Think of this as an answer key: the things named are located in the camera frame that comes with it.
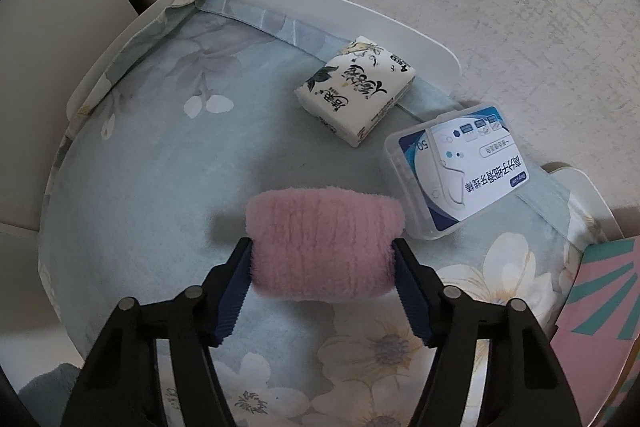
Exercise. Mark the pink and teal cardboard box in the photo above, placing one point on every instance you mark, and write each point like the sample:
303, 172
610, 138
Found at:
600, 287

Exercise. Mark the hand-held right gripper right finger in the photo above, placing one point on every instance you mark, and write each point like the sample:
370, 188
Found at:
410, 287

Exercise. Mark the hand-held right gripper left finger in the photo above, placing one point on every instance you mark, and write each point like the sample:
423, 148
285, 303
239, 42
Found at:
235, 292

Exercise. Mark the pink fluffy towel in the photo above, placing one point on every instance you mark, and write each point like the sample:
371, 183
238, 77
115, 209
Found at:
325, 247

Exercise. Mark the clear plastic floss pick box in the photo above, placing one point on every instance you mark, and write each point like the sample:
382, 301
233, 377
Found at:
450, 177

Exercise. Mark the grey-blue fluffy cloth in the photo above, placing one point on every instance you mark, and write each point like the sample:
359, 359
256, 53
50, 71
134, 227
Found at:
50, 392

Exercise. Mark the white tissue packet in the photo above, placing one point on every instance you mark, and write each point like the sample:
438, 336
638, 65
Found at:
350, 92

